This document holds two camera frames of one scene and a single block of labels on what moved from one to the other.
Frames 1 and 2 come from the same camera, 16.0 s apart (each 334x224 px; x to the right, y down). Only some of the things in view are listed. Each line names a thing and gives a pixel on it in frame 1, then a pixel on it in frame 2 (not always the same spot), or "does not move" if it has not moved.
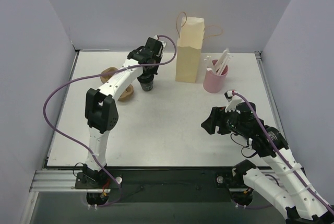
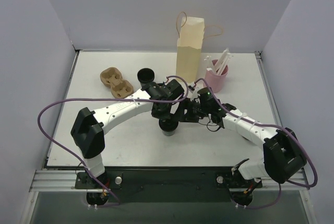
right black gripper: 217,120 → 188,112
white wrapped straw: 228,57 does not move
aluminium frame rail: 57,177 does not move
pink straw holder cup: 214,82 does not move
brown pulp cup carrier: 128,93 does not move
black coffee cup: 146,82 → 168,126
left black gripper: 146,79 → 162,113
